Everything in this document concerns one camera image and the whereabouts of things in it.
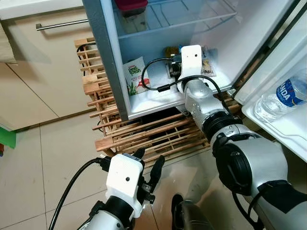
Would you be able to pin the grey robot leg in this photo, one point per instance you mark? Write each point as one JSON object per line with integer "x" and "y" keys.
{"x": 192, "y": 218}

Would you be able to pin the clear water bottle blue label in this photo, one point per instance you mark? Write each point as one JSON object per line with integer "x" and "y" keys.
{"x": 288, "y": 93}

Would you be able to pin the grey mini fridge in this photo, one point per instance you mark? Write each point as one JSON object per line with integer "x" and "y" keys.
{"x": 104, "y": 48}

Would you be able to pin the green flat board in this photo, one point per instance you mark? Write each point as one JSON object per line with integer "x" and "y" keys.
{"x": 7, "y": 138}

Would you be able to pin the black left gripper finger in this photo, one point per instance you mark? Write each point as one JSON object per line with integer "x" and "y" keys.
{"x": 139, "y": 154}
{"x": 157, "y": 171}

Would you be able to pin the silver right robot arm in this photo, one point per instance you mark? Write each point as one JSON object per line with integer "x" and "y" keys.
{"x": 249, "y": 163}

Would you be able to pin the wooden wine rack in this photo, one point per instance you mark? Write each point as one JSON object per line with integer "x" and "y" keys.
{"x": 124, "y": 143}

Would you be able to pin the clear snack pack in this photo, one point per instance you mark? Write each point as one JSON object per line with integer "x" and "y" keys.
{"x": 208, "y": 64}

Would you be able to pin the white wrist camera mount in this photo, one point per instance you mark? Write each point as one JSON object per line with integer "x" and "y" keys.
{"x": 191, "y": 60}
{"x": 123, "y": 175}

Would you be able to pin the white green food bag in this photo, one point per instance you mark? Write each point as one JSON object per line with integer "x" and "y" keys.
{"x": 135, "y": 76}

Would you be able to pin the red lidded container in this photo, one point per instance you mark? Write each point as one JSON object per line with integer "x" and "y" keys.
{"x": 132, "y": 5}

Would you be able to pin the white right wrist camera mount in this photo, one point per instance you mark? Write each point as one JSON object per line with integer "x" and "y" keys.
{"x": 191, "y": 60}

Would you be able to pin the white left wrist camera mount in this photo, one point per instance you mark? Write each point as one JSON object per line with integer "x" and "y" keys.
{"x": 123, "y": 175}

